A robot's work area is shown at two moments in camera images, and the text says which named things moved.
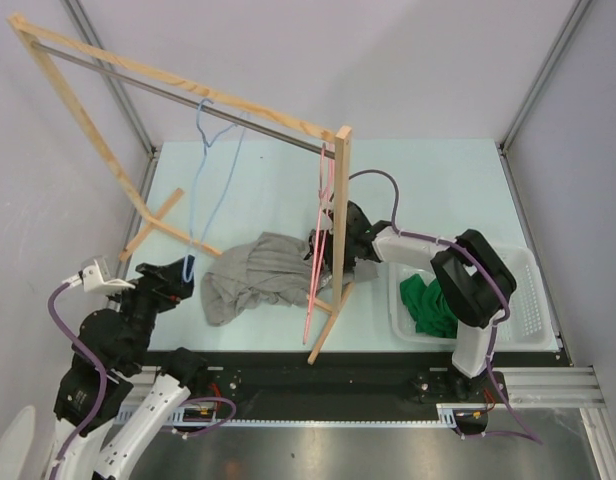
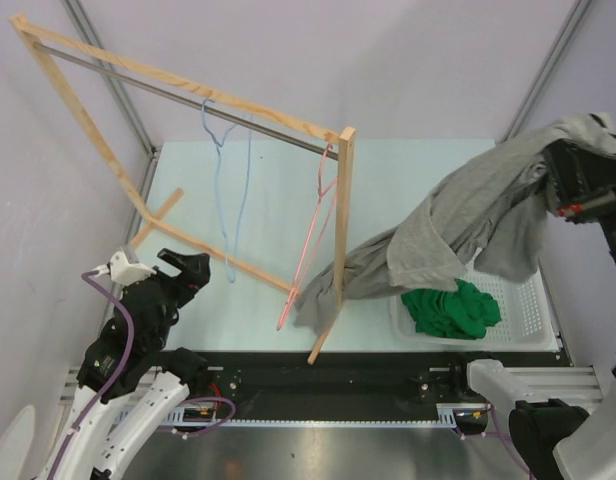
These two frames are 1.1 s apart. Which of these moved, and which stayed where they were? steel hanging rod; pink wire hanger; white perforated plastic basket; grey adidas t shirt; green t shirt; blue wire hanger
Moved: pink wire hanger; grey adidas t shirt; blue wire hanger
Stayed: green t shirt; white perforated plastic basket; steel hanging rod
